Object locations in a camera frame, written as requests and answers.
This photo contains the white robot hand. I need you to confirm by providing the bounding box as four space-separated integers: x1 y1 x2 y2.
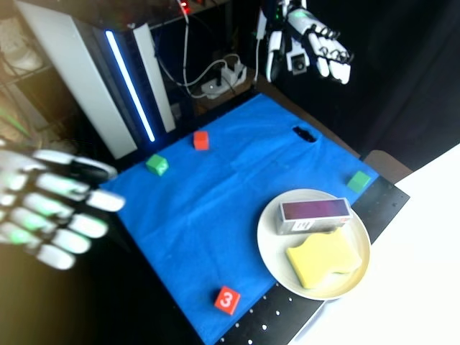
0 142 127 271
264 9 352 86

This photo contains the maroon and grey cardboard box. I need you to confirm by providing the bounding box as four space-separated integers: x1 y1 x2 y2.
275 197 353 236

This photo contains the yellow and green sponge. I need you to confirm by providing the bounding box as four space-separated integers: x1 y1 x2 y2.
285 228 362 290

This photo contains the round white plate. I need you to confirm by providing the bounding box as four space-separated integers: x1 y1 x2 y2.
256 188 371 301

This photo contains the white power strip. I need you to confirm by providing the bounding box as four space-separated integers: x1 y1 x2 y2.
200 59 248 100

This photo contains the plain green block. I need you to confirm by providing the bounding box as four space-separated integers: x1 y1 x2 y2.
145 154 170 177

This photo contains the white tower with blue light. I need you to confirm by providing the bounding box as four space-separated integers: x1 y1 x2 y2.
14 0 177 161

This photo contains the plain red block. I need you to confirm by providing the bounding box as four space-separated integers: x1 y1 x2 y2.
193 131 210 151

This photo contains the blue cloth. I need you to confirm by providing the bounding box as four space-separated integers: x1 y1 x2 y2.
100 92 381 345

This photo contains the green block with print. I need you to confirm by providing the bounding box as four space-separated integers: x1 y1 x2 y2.
346 170 372 193

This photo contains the black perforated board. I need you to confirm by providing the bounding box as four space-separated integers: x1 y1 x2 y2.
215 175 410 345

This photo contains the red block with number three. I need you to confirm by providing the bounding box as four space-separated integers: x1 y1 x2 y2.
213 285 242 316

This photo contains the white adapter with cable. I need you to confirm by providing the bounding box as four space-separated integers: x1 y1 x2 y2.
253 12 269 83

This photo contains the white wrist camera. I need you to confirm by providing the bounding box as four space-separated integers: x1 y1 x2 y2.
286 52 311 75

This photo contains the thin white cable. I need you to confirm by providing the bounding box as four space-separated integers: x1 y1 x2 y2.
175 0 206 98

